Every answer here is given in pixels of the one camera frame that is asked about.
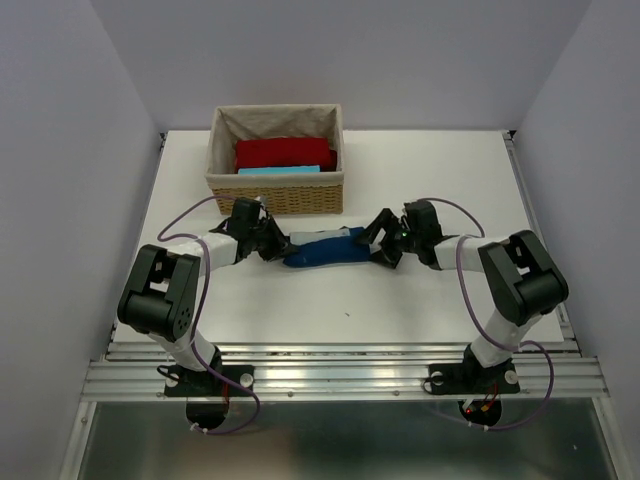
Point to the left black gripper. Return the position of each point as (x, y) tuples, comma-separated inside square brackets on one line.
[(280, 246)]

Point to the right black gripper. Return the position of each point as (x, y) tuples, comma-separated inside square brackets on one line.
[(382, 220)]

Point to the dark blue t shirt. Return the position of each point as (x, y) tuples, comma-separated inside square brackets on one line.
[(327, 247)]

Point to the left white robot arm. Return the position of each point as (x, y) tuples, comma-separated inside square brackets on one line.
[(165, 291)]

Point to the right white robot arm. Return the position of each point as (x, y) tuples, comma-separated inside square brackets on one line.
[(524, 282)]

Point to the rolled light blue t shirt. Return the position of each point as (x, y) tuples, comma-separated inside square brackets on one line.
[(279, 170)]

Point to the wicker basket with liner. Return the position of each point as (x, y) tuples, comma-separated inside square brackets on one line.
[(308, 194)]

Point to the rolled red t shirt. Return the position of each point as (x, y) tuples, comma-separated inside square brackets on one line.
[(286, 151)]

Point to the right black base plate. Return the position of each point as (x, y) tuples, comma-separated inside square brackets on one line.
[(468, 378)]

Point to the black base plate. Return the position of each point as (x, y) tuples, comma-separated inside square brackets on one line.
[(468, 378), (184, 383)]

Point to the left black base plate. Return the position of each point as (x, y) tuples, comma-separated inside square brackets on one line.
[(184, 383)]

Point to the aluminium rail frame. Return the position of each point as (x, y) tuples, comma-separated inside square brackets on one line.
[(353, 332)]

